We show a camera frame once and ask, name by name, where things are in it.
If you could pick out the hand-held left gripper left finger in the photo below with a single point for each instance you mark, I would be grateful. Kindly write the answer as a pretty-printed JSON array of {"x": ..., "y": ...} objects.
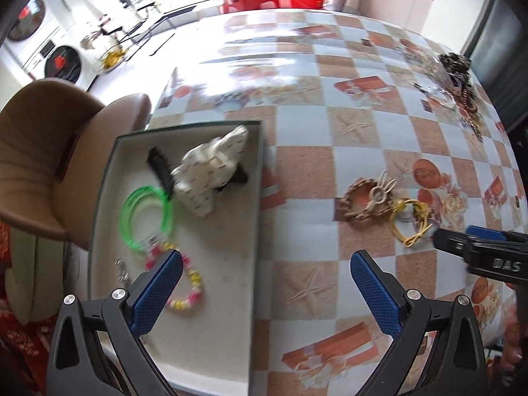
[{"x": 159, "y": 293}]

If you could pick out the grey curtain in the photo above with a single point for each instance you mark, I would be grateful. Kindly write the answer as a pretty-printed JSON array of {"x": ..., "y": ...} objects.
[{"x": 495, "y": 49}]

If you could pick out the metal drying rack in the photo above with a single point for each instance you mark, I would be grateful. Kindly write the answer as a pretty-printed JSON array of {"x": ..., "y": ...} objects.
[{"x": 136, "y": 16}]

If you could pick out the black snap hair clip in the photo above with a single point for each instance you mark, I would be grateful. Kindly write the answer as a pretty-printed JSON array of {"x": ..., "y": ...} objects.
[{"x": 159, "y": 165}]

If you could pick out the cream polka-dot bow hair clip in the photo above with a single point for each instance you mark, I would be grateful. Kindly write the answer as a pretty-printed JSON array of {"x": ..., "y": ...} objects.
[{"x": 202, "y": 173}]

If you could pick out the green plastic bangles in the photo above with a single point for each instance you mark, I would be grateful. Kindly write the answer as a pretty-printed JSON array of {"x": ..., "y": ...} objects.
[{"x": 126, "y": 214}]

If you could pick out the brown padded chair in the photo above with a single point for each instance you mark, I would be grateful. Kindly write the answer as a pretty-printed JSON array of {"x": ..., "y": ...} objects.
[{"x": 41, "y": 140}]

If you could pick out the red patterned cloth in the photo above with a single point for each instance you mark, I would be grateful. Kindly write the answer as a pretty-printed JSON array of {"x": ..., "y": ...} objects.
[{"x": 20, "y": 354}]

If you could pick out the person's right hand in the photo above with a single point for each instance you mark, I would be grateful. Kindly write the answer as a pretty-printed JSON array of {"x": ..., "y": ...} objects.
[{"x": 516, "y": 334}]

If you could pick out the pile of hair accessories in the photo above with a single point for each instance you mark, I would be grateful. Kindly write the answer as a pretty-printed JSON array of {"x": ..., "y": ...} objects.
[{"x": 462, "y": 86}]

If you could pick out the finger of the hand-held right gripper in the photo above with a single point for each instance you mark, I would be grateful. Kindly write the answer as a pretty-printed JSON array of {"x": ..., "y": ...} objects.
[
  {"x": 451, "y": 242},
  {"x": 486, "y": 233}
]

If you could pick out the checkered printed tablecloth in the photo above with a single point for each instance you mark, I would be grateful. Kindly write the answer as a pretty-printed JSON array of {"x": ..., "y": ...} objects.
[{"x": 350, "y": 132}]

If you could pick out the white washing machine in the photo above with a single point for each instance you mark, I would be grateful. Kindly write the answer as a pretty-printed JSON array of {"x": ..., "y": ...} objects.
[
  {"x": 62, "y": 64},
  {"x": 31, "y": 24}
]

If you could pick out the yellow ornament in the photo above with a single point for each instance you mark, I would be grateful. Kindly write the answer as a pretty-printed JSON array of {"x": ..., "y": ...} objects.
[{"x": 112, "y": 58}]

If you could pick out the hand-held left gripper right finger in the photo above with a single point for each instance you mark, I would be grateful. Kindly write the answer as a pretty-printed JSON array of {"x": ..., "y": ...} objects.
[{"x": 375, "y": 293}]

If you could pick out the grey-green cardboard box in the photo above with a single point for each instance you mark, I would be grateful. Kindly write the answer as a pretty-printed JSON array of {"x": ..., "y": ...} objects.
[{"x": 231, "y": 264}]

